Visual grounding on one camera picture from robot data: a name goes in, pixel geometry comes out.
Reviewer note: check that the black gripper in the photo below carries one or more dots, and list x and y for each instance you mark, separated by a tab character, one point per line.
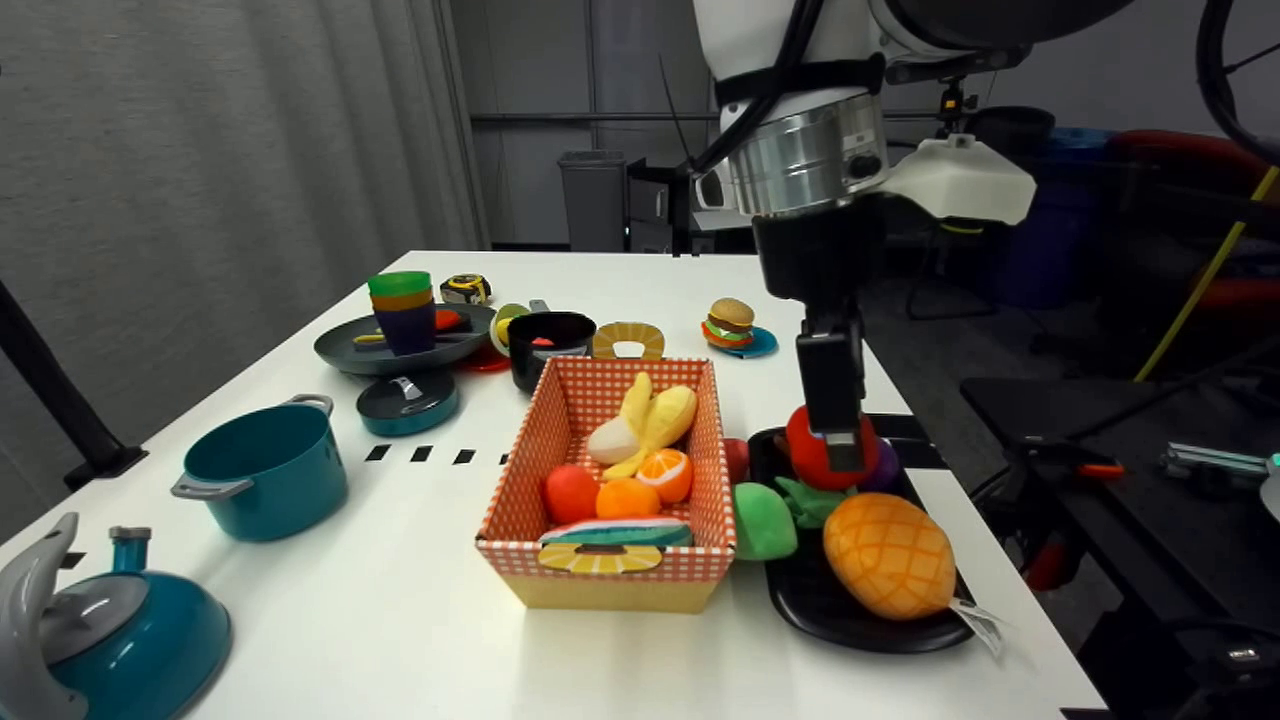
823	255

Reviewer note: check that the green pear plush toy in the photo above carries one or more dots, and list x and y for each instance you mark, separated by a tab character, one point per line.
764	520

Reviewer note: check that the red-orange round plush toy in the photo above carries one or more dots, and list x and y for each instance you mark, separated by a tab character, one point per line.
569	493

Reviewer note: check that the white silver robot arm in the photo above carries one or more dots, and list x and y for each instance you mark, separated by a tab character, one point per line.
802	152

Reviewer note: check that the red apple plush toy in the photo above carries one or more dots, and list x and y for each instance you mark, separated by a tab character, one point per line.
835	483

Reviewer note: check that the purple plush toy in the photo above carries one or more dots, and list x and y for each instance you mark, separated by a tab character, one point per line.
889	467

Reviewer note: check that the dark green plush leaf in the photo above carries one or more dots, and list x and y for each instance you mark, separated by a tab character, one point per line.
815	507

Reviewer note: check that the toy burger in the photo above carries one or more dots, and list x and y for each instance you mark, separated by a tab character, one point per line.
728	325

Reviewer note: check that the small red plush piece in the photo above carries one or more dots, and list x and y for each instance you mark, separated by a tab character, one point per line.
733	463

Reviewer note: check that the yellow peeled banana plush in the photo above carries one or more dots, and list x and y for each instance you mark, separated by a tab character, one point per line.
672	414

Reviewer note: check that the orange mango plush toy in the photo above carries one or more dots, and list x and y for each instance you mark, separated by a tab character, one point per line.
884	552

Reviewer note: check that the orange slice plush toy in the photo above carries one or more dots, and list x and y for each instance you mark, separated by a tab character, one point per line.
668	472

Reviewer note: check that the black plastic tray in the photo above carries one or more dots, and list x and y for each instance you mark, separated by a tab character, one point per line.
815	603

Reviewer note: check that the whole orange plush toy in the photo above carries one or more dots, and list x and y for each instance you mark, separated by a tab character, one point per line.
624	501

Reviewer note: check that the watermelon slice plush toy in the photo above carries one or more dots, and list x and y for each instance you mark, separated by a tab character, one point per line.
614	532

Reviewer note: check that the orange checkered cardboard box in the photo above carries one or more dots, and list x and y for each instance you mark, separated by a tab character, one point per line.
614	587

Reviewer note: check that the green yellow round toy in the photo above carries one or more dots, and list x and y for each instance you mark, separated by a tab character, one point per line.
500	322

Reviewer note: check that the small orange toy food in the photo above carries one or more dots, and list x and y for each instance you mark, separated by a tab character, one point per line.
449	322

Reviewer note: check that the small teal toy pan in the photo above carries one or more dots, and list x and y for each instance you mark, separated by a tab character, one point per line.
401	414

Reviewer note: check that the stacked colourful toy cups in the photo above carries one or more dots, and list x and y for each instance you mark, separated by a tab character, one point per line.
401	322

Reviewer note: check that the grey toy plate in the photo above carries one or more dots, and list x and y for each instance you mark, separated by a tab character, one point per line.
347	351

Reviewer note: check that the teal toy pot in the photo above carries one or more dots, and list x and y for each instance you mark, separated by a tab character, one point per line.
264	472

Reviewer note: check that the teal toy kettle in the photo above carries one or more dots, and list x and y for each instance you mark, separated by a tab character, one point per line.
145	654

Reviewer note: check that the teal round coaster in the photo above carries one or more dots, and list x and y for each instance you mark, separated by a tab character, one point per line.
764	344

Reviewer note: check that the black office chair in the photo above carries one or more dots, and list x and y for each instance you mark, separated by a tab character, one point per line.
962	266

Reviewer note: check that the blue bin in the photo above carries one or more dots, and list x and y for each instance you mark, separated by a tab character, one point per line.
1066	255

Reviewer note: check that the orange black clamp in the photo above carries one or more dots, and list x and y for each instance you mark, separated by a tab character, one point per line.
1102	468

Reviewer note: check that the grey trash can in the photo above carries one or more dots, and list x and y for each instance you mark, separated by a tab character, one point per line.
595	200

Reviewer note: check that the black bowl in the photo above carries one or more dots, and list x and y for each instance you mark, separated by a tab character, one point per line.
524	365

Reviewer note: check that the teal tool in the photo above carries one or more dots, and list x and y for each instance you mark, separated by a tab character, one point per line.
1212	463

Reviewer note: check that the yellow pole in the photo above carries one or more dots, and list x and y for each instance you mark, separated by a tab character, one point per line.
1204	275

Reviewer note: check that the grey curtain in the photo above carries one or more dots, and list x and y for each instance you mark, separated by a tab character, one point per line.
203	160

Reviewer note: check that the black stand leg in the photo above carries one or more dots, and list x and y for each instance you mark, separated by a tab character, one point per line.
53	385

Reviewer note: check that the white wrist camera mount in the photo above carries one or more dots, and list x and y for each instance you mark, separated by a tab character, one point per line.
962	181

